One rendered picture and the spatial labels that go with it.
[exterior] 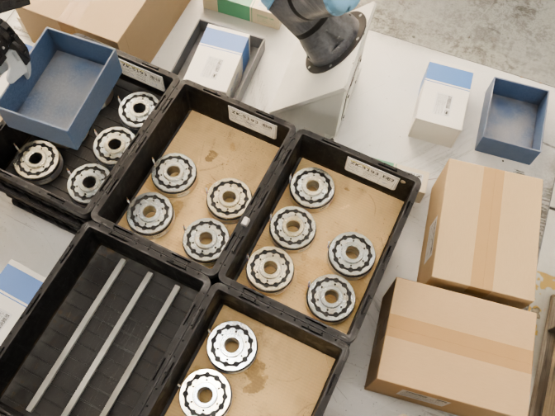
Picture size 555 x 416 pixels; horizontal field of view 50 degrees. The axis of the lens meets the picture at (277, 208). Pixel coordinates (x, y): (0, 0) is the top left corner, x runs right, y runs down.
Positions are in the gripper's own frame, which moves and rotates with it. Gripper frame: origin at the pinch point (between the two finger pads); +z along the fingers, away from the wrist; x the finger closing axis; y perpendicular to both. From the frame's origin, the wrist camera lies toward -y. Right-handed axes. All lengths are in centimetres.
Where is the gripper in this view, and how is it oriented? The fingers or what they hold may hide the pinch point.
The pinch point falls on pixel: (24, 70)
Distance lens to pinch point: 126.9
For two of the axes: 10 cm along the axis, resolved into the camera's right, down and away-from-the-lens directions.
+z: 1.1, 4.5, 8.8
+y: -3.8, 8.4, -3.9
